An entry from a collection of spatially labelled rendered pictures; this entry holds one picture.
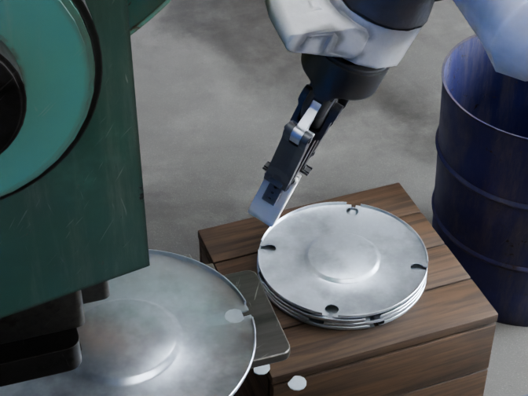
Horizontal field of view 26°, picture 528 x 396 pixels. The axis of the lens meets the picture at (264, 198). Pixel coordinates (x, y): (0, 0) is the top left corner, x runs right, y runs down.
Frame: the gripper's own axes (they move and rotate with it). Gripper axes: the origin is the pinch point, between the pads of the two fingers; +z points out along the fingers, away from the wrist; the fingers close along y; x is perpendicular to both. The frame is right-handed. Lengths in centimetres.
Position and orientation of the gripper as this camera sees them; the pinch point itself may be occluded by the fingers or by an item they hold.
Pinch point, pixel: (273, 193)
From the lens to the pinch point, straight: 113.6
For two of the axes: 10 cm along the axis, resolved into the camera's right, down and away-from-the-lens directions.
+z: -3.4, 6.5, 6.8
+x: -8.4, -5.3, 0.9
